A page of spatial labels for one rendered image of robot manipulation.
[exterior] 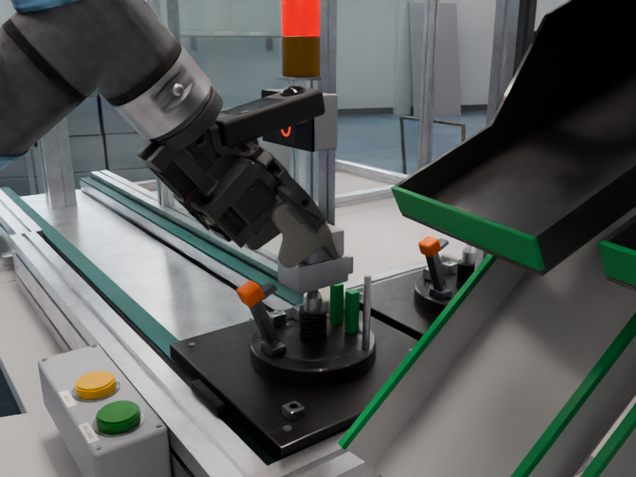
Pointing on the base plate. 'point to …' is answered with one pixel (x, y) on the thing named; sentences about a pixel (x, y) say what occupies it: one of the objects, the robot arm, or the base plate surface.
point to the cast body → (318, 268)
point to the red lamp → (300, 17)
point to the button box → (79, 362)
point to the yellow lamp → (300, 56)
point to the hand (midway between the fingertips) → (317, 238)
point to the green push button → (118, 416)
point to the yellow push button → (95, 384)
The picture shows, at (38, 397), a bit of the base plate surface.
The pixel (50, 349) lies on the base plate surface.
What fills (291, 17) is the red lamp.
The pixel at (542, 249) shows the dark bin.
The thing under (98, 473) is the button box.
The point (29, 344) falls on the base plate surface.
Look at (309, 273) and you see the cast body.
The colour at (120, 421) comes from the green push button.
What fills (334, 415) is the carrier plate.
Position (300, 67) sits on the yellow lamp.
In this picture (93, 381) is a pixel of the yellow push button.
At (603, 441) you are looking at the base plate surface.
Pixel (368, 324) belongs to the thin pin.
